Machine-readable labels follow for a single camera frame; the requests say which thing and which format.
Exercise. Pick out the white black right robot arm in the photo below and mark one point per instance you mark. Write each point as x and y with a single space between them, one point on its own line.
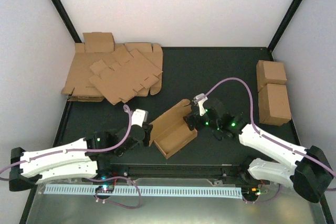
305 170

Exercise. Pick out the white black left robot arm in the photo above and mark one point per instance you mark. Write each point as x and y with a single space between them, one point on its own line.
86 157

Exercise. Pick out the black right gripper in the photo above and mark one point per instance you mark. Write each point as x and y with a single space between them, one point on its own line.
190 122

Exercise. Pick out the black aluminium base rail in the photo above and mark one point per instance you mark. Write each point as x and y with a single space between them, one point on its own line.
230 173

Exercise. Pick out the black corner frame post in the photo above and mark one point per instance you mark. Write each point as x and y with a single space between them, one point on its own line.
293 7
66 20

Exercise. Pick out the small folded cardboard box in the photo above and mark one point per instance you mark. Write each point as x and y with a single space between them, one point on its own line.
99 42

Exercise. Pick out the loose top cardboard blank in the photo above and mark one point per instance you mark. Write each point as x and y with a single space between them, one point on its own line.
120 77

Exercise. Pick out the folded cardboard box front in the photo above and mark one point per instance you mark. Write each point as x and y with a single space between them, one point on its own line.
273 103

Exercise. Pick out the black right corner frame post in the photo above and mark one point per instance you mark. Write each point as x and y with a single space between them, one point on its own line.
293 7

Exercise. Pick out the stack of flat cardboard blanks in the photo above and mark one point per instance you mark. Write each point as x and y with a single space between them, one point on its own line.
79 88

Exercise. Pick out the light blue slotted cable duct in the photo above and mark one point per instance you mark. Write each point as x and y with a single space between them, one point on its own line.
145 191

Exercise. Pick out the black left corner frame post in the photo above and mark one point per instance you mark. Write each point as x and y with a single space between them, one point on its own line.
66 20

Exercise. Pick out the metal base plate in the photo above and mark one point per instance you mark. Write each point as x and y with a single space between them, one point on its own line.
264 204

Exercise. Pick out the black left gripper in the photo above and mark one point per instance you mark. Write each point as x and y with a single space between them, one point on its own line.
146 126

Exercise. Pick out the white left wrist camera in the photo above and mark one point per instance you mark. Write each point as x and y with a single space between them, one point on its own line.
139 117

